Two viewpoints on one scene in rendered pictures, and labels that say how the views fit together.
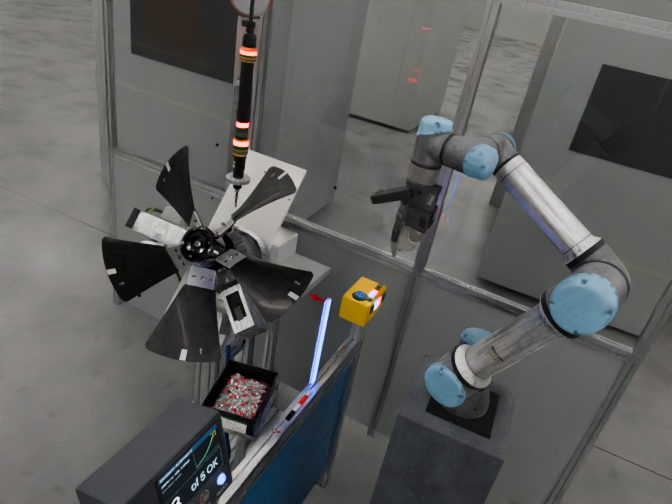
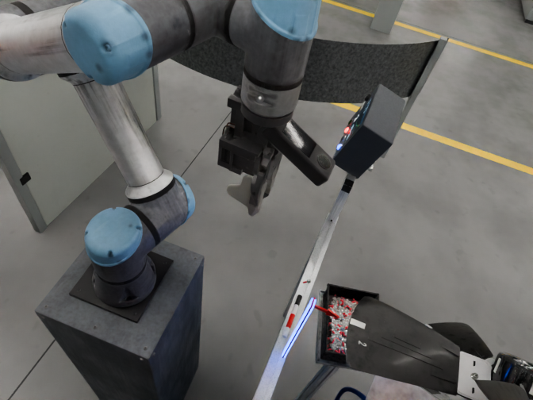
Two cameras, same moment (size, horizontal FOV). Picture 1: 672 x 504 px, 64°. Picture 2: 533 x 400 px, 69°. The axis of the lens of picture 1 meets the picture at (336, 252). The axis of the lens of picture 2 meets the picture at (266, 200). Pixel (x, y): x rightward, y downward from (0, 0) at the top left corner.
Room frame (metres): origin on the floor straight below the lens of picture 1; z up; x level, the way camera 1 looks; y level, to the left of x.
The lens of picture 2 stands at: (1.67, -0.21, 1.94)
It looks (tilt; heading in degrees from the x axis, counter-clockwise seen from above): 49 degrees down; 171
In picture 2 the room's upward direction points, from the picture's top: 13 degrees clockwise
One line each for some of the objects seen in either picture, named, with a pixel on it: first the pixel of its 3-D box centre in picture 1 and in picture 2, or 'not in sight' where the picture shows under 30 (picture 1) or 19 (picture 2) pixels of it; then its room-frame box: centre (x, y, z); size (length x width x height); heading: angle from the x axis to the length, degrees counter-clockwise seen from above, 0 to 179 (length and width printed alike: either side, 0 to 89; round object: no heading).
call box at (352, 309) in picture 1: (362, 302); not in sight; (1.58, -0.13, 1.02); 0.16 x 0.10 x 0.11; 158
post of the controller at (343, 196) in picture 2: not in sight; (339, 201); (0.81, 0.18, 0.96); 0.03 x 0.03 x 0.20; 68
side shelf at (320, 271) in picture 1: (281, 266); not in sight; (1.99, 0.22, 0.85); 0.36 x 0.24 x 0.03; 68
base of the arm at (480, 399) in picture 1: (466, 386); (123, 269); (1.20, -0.44, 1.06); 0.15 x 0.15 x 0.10
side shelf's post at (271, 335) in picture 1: (270, 343); not in sight; (1.99, 0.22, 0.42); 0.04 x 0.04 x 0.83; 68
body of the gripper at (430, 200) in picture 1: (418, 204); (257, 135); (1.24, -0.18, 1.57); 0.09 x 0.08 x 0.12; 68
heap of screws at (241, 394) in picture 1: (239, 399); (349, 325); (1.20, 0.21, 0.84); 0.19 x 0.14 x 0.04; 173
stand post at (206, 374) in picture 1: (207, 389); not in sight; (1.59, 0.40, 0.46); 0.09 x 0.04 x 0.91; 68
